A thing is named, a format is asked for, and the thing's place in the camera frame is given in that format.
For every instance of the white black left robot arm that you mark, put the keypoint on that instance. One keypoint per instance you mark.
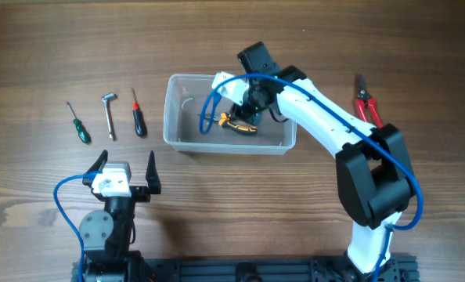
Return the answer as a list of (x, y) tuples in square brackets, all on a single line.
[(107, 234)]

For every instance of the red handled snips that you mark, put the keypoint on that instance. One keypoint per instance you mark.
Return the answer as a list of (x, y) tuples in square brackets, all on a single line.
[(365, 103)]

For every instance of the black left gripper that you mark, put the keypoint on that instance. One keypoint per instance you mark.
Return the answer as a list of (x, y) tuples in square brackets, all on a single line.
[(151, 176)]

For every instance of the green handled screwdriver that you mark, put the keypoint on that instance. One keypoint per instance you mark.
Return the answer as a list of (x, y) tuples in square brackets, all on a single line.
[(80, 128)]

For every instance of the orange black needle-nose pliers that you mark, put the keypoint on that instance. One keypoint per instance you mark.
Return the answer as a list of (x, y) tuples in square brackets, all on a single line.
[(225, 120)]

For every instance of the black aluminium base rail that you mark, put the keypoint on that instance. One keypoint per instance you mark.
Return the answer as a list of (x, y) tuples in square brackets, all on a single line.
[(398, 268)]

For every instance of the silver L-shaped socket wrench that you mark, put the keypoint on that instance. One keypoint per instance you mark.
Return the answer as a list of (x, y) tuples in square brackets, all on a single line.
[(106, 102)]

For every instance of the clear plastic container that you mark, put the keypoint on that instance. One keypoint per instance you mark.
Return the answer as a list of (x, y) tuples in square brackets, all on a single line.
[(186, 95)]

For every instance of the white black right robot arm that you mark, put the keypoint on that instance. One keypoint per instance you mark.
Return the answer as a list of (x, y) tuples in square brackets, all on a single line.
[(375, 181)]

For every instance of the black red handled screwdriver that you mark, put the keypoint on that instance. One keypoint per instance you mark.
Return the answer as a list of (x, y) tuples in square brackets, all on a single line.
[(140, 125)]

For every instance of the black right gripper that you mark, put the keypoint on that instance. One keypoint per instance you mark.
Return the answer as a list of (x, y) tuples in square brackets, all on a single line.
[(248, 113)]

